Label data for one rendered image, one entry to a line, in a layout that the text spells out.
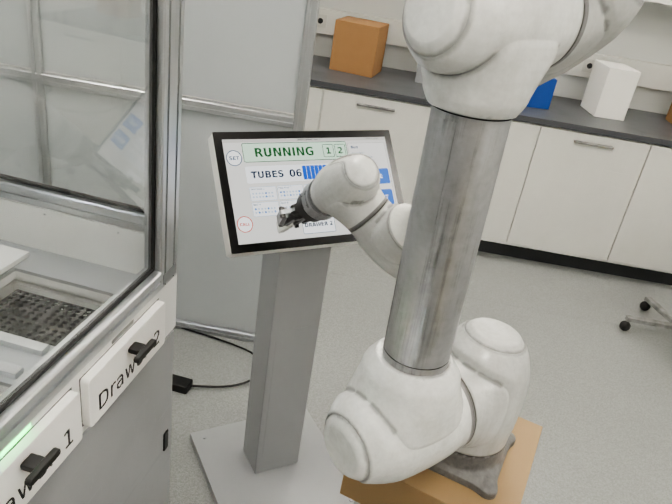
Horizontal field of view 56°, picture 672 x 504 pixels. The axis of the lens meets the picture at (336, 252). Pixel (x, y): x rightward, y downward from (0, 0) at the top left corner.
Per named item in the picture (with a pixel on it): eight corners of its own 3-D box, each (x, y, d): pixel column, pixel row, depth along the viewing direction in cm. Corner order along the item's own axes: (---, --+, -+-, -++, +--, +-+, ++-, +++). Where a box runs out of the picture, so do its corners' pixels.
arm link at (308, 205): (306, 174, 131) (295, 182, 136) (313, 216, 130) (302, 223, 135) (344, 172, 135) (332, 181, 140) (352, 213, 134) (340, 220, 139)
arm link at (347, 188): (296, 191, 129) (338, 238, 131) (328, 166, 115) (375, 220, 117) (329, 160, 134) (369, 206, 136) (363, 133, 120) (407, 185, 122)
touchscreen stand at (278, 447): (366, 513, 208) (431, 239, 161) (235, 556, 187) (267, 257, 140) (304, 412, 246) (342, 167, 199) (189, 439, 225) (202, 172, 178)
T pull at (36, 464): (61, 453, 100) (61, 447, 99) (30, 489, 93) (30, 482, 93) (41, 447, 100) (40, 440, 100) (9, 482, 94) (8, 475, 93)
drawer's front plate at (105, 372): (165, 342, 141) (165, 300, 136) (90, 429, 116) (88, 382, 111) (157, 340, 141) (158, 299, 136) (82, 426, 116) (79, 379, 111)
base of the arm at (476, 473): (519, 427, 127) (527, 406, 124) (493, 503, 109) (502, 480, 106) (435, 391, 133) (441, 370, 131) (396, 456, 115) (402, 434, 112)
